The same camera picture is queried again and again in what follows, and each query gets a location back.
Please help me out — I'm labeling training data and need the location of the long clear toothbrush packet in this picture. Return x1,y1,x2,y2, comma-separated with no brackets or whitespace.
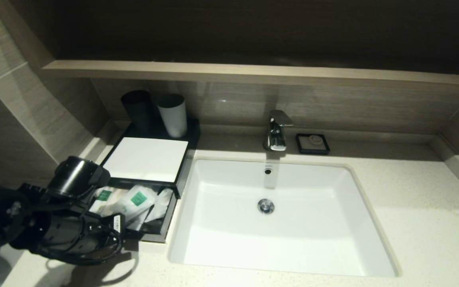
126,207,154,232

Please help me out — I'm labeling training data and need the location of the shower cap packet green label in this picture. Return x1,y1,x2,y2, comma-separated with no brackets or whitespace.
110,185,158,222

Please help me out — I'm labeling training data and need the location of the black compartment tray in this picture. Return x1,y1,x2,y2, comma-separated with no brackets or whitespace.
88,179,178,244

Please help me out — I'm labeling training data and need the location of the white plate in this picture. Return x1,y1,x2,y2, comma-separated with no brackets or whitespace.
103,138,189,183

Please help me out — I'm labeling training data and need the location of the black amenity drawer box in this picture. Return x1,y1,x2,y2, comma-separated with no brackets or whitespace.
100,120,201,200

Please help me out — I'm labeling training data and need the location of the clear packet with white tube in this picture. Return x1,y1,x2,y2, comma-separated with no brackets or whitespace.
89,187,114,216

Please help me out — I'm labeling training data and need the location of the crumpled white translucent packet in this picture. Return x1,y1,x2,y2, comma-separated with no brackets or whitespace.
147,188,173,223

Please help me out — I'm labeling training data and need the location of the black cup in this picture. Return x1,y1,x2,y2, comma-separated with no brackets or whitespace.
121,90,155,134

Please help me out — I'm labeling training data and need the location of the white cup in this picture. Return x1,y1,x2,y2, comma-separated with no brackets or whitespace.
157,94,188,139

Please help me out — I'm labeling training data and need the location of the chrome sink drain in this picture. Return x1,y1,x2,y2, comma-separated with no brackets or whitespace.
257,199,275,215

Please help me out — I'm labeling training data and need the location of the chrome faucet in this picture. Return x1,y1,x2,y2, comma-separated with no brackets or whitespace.
263,110,294,152

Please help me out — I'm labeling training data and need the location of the white ceramic sink basin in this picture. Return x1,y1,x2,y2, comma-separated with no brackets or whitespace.
169,158,400,277

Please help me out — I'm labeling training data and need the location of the black square soap dish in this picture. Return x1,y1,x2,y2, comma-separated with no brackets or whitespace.
296,134,330,155

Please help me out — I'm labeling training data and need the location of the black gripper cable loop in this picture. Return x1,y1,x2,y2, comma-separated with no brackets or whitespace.
28,223,124,267

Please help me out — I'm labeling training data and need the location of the long wooden wall shelf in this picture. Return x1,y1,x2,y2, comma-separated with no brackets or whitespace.
41,61,459,89

